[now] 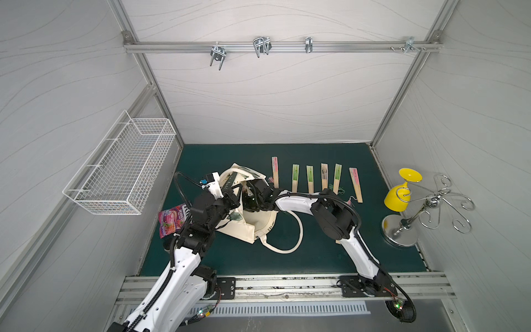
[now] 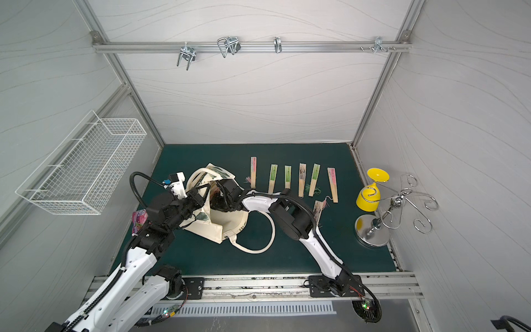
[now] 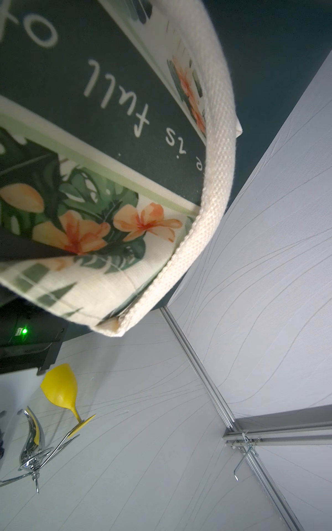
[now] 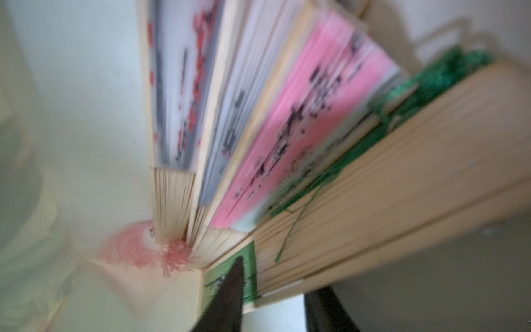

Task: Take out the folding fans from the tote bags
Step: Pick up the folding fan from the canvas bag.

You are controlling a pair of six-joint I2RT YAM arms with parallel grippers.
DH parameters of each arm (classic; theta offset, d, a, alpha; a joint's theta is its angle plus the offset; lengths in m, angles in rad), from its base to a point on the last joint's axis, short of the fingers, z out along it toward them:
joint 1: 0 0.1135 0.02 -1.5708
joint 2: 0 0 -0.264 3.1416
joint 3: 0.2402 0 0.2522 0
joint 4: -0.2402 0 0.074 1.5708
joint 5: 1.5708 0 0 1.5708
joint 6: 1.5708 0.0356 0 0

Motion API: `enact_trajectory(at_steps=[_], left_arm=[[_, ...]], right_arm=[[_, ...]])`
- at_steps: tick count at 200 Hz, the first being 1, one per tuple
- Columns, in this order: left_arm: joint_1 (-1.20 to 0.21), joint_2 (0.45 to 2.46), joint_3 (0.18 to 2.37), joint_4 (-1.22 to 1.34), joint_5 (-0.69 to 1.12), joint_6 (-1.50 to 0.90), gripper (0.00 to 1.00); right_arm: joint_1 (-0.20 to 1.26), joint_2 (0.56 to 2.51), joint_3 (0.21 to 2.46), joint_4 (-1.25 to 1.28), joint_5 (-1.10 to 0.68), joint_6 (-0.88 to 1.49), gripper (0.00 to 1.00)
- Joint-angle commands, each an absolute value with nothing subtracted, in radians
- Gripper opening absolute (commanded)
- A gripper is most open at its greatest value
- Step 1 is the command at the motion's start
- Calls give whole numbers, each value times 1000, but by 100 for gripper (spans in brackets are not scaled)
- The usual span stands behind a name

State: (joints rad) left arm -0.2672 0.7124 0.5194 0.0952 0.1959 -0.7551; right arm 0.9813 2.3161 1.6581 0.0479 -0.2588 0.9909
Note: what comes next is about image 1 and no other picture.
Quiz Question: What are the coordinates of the yellow plastic wine glass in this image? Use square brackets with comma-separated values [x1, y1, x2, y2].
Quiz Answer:
[384, 168, 423, 212]

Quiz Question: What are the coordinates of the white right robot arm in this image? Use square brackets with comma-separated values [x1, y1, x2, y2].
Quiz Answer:
[243, 180, 417, 323]

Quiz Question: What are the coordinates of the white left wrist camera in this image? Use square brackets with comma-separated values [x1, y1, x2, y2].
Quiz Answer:
[200, 172, 223, 199]

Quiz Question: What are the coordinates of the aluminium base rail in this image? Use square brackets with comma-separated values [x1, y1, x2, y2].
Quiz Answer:
[115, 272, 457, 305]

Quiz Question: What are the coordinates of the metal double hook middle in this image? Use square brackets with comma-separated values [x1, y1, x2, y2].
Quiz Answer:
[253, 36, 272, 58]

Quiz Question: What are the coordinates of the white wire basket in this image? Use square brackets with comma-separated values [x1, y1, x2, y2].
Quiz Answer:
[62, 111, 176, 215]

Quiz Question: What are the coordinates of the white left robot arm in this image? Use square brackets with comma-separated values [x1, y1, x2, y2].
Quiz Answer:
[108, 171, 240, 331]

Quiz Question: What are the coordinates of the small metal hook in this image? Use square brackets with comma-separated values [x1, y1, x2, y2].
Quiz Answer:
[305, 37, 313, 54]

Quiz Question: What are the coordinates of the aluminium crossbar rail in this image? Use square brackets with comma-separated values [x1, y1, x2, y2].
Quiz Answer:
[124, 37, 443, 54]

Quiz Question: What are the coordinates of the cream canvas tote bag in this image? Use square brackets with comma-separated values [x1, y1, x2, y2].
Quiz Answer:
[216, 163, 304, 255]

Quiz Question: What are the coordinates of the metal hook right end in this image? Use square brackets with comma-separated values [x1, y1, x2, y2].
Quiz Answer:
[389, 37, 427, 54]

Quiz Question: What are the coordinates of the chrome wire glass rack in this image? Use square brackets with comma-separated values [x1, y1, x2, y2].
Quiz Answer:
[382, 173, 476, 248]

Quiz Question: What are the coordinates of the metal double hook left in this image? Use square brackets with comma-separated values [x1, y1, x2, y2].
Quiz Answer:
[210, 45, 227, 71]

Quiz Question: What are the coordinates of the metal double hook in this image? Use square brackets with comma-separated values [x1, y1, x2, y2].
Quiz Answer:
[253, 36, 272, 58]
[210, 45, 227, 71]

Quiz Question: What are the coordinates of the bamboo folding fan pink tassel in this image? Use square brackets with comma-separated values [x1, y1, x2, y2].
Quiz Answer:
[321, 163, 329, 190]

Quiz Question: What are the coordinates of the bamboo folding fan green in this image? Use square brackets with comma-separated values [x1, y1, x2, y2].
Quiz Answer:
[306, 165, 315, 194]
[332, 163, 342, 194]

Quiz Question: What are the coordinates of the pink snack packet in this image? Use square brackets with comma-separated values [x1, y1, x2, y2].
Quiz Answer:
[158, 203, 189, 239]

